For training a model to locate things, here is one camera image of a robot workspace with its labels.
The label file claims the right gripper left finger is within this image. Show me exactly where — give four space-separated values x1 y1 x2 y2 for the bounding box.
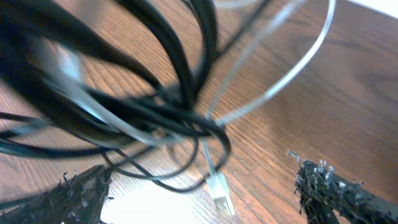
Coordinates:
1 165 111 224

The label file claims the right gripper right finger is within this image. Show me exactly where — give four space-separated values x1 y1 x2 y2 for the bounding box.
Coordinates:
287 151 397 223

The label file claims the black cable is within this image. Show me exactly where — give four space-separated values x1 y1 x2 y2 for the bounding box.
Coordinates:
0 0 271 194

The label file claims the white cable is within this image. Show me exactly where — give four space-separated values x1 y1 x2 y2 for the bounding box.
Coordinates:
30 0 338 218

